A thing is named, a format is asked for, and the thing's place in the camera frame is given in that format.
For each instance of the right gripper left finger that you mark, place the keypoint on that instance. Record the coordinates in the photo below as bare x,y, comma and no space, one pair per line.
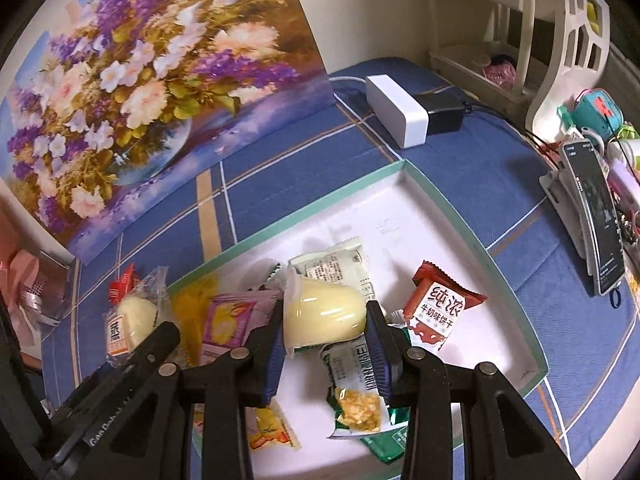
145,433

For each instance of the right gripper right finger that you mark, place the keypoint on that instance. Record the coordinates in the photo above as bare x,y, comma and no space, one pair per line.
502,437

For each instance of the cream yellow roll snack packet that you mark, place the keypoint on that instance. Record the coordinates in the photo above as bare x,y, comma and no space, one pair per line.
265,428

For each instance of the clear bag white bun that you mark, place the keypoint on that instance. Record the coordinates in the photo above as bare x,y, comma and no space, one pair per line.
137,315

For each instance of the purple roll snack packet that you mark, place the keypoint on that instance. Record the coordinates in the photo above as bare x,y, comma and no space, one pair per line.
230,319

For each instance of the yellow cake snack packet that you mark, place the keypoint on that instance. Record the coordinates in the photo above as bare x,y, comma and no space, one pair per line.
195,309

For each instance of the red white biscuit packet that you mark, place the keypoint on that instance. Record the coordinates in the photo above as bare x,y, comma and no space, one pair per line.
435,306

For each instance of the white green cracker packet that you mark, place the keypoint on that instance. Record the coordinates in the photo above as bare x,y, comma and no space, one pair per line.
359,409

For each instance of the red triangular snack packet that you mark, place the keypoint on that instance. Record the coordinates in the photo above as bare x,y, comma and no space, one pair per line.
123,285

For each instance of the yellow jelly cup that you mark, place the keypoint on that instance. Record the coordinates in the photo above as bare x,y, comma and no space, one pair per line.
317,312

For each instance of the pale beige snack packet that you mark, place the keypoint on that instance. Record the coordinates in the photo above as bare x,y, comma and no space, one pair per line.
341,264

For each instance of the dark green snack packet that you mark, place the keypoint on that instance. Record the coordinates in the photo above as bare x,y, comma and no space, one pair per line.
388,446

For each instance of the pink paper flower bouquet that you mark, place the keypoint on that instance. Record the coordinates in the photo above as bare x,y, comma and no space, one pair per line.
34,288

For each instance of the teal white shallow box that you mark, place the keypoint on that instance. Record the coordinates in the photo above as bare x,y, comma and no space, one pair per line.
387,288

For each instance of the smartphone on stand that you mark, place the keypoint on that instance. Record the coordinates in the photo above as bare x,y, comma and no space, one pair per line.
580,196

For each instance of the blue plaid tablecloth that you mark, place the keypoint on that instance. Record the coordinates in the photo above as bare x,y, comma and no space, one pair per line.
469,201

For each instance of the white rectangular device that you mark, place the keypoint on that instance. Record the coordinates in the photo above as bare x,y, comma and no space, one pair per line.
405,119

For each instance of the black power adapter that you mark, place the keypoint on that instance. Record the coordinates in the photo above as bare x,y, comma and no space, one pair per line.
445,112

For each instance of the teal toy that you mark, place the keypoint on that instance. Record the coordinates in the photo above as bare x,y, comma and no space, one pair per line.
594,109

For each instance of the floral still life painting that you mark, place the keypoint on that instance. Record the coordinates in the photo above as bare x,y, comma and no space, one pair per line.
121,102

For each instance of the white wooden shelf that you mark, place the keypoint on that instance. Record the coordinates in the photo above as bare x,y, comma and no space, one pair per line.
525,58

